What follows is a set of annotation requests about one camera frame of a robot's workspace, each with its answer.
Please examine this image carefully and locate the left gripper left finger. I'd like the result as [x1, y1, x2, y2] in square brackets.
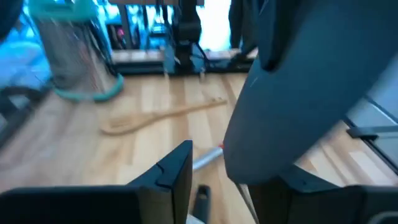
[129, 139, 193, 224]

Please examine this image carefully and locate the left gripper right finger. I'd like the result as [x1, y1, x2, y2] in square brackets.
[248, 164, 340, 224]

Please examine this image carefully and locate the red spatula metal shaft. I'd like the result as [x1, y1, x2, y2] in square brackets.
[192, 142, 225, 172]

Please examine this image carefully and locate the grey turner black handle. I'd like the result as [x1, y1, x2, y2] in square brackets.
[192, 185, 213, 224]

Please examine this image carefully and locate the wooden slotted spoon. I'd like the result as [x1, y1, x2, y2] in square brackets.
[99, 97, 228, 137]

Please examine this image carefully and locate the grey spatula blade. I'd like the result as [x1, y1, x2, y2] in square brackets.
[223, 0, 398, 224]

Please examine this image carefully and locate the metal box grater teal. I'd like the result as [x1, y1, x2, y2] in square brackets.
[27, 0, 125, 103]

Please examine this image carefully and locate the person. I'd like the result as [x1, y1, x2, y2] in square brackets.
[228, 0, 259, 62]

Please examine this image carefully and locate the black frame rail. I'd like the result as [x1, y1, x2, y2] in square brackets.
[345, 93, 398, 175]

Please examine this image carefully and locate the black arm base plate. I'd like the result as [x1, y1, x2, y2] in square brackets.
[111, 57, 259, 76]

